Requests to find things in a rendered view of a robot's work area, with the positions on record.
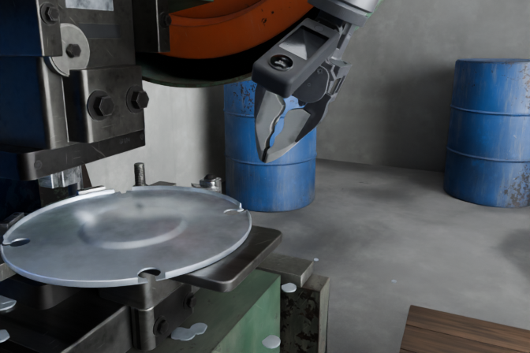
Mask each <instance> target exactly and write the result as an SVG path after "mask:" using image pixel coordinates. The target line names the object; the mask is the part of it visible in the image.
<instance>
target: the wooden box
mask: <svg viewBox="0 0 530 353"><path fill-rule="evenodd" d="M399 353H530V330H527V329H520V328H516V327H513V326H508V325H502V324H498V323H494V322H490V321H484V320H480V319H475V318H469V317H465V316H461V315H457V314H451V313H446V312H443V311H439V310H432V309H428V308H425V307H418V306H414V305H410V308H409V314H408V317H407V321H406V324H405V331H404V334H403V337H402V341H401V347H400V351H399Z"/></svg>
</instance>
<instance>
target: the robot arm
mask: <svg viewBox="0 0 530 353"><path fill-rule="evenodd" d="M378 2H379V0H308V3H309V4H311V5H313V6H314V7H316V8H318V9H320V11H319V14H318V16H317V18H315V19H314V20H312V19H310V18H305V19H304V20H303V21H302V22H301V23H299V24H298V25H297V26H296V27H295V28H294V29H293V30H292V31H291V32H289V33H288V34H287V35H286V36H285V37H283V38H282V39H281V40H280V41H279V42H277V43H276V44H275V45H274V46H273V47H272V48H270V49H269V50H268V51H267V52H266V53H265V54H264V55H263V56H261V57H260V58H259V59H258V60H257V61H255V62H254V64H253V66H252V81H253V82H254V83H256V84H257V85H256V91H255V101H254V118H255V138H256V149H257V152H258V155H259V159H260V161H262V162H264V163H268V162H272V161H274V160H276V159H277V158H280V157H281V156H282V155H284V154H285V153H286V152H287V151H288V150H290V149H291V148H292V147H294V146H295V145H296V144H297V143H299V141H300V140H301V139H303V138H304V137H305V136H306V135H307V134H308V133H309V132H311V131H312V130H313V129H314V128H316V127H317V126H318V125H319V124H320V123H321V122H322V120H323V118H324V117H325V116H326V114H327V111H328V104H329V102H332V101H334V100H335V98H336V96H337V94H338V92H339V90H340V88H341V86H342V84H343V82H344V80H345V78H346V76H347V74H348V72H349V70H350V68H351V66H352V65H351V64H349V63H348V62H346V61H343V60H342V55H343V53H344V51H345V48H346V46H347V44H348V42H349V40H350V38H351V36H352V34H353V32H354V30H355V28H356V26H358V27H362V28H363V27H364V25H365V23H366V21H367V19H368V16H366V14H367V13H373V12H374V10H375V7H376V6H377V4H378ZM336 79H338V82H337V83H336V85H335V87H334V90H333V91H332V93H331V94H330V90H331V88H332V87H333V85H334V82H335V80H336ZM290 95H292V96H293V97H295V98H298V104H299V106H304V105H305V106H304V107H302V108H294V109H291V110H289V111H288V112H287V113H286V115H285V117H284V126H283V129H282V131H281V132H280V133H279V134H278V135H277V136H275V138H274V144H273V146H272V147H271V148H270V138H271V136H272V135H273V133H274V131H275V130H274V127H275V125H276V124H277V123H278V121H279V118H280V116H281V115H282V114H283V113H284V110H285V108H286V103H285V101H284V100H283V98H288V97H289V96H290ZM306 103H307V104H306Z"/></svg>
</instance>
